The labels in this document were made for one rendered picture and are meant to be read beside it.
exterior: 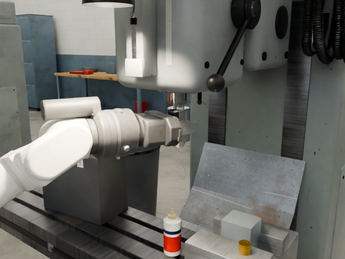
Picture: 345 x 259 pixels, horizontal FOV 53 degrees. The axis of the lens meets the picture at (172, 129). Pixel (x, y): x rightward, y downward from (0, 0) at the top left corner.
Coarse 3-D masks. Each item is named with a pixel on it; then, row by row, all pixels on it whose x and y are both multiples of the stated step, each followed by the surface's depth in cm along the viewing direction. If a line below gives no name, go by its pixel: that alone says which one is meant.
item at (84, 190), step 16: (96, 160) 87; (112, 160) 92; (64, 176) 94; (80, 176) 91; (96, 176) 88; (112, 176) 93; (48, 192) 99; (64, 192) 96; (80, 192) 92; (96, 192) 89; (112, 192) 94; (48, 208) 101; (64, 208) 97; (80, 208) 94; (96, 208) 91; (112, 208) 95
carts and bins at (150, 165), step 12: (132, 156) 254; (144, 156) 257; (156, 156) 267; (132, 168) 257; (144, 168) 260; (156, 168) 271; (132, 180) 260; (144, 180) 263; (156, 180) 275; (132, 192) 262; (144, 192) 266; (156, 192) 280; (132, 204) 265; (144, 204) 269; (156, 204) 286
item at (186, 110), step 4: (168, 108) 69; (172, 108) 69; (176, 108) 69; (180, 108) 69; (184, 108) 69; (188, 108) 69; (168, 112) 69; (172, 112) 68; (176, 112) 68; (180, 112) 68; (184, 112) 68; (188, 112) 69
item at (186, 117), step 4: (176, 116) 68; (180, 116) 68; (184, 116) 68; (188, 116) 69; (180, 120) 68; (184, 120) 69; (188, 120) 69; (184, 136) 69; (188, 136) 70; (184, 140) 70; (188, 140) 71
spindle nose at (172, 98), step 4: (168, 96) 68; (172, 96) 68; (176, 96) 67; (180, 96) 67; (184, 96) 67; (188, 96) 68; (168, 100) 68; (172, 100) 68; (176, 100) 67; (180, 100) 67; (184, 100) 68; (188, 100) 68
